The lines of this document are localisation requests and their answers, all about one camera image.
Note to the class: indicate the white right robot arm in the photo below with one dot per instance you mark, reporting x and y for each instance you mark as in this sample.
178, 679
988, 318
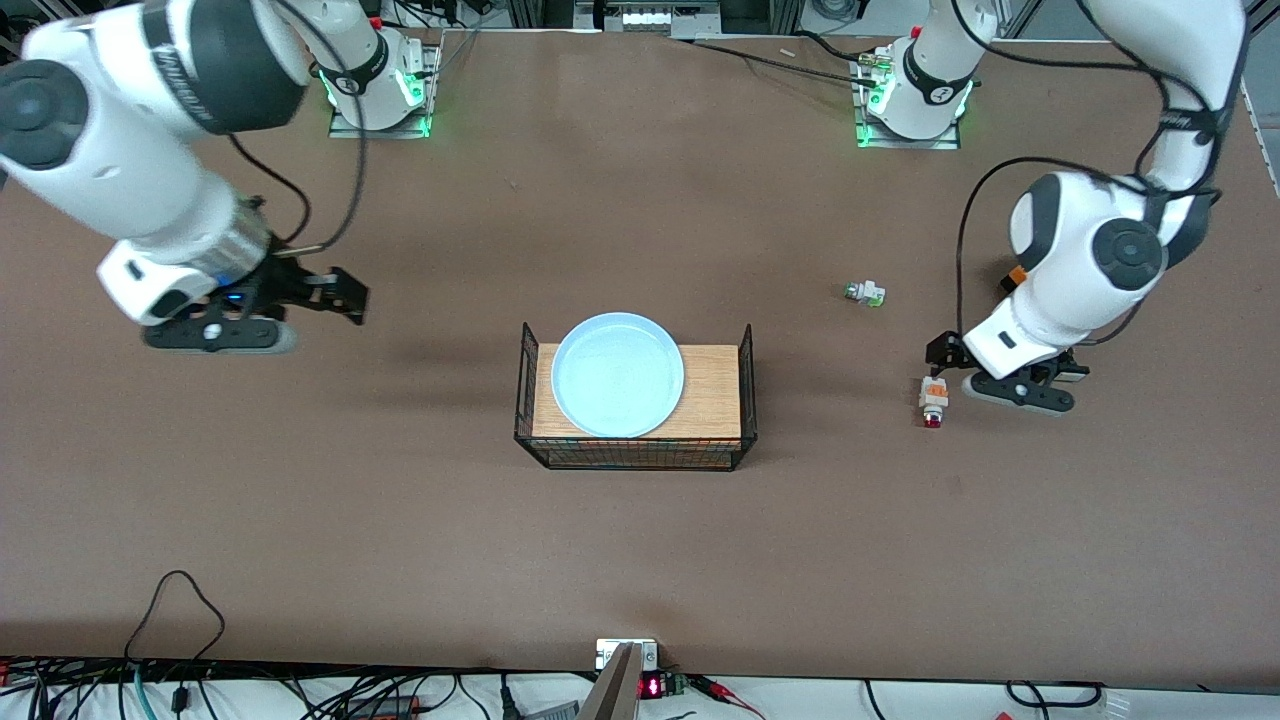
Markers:
120, 160

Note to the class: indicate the metal camera mount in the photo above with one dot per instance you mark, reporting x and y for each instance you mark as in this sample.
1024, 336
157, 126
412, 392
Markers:
622, 675

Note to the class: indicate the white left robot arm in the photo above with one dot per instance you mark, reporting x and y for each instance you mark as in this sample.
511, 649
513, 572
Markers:
1070, 240

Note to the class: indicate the red test lead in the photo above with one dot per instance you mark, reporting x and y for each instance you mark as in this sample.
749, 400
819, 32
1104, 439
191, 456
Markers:
725, 692

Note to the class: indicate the orange button box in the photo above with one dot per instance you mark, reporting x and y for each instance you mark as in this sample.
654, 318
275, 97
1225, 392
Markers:
1016, 277

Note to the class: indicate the circuit board with red display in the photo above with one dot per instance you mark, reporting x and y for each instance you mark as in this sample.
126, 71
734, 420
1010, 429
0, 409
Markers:
660, 686

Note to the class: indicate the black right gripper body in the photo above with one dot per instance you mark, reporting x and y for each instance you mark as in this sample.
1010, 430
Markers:
287, 281

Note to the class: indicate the red push button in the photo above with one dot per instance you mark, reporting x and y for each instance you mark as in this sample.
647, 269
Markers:
934, 400

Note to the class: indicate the light blue plate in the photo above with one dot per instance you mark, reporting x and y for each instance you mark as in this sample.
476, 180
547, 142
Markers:
617, 375

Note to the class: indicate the grey device with white lights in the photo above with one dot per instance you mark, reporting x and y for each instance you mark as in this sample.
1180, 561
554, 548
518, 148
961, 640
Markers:
645, 18

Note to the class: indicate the black power adapter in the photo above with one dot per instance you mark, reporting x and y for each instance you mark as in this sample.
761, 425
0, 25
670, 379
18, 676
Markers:
385, 707

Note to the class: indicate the green push button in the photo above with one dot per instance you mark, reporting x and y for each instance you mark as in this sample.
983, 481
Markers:
866, 293

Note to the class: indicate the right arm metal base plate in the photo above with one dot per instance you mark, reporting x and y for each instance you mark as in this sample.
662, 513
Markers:
430, 80

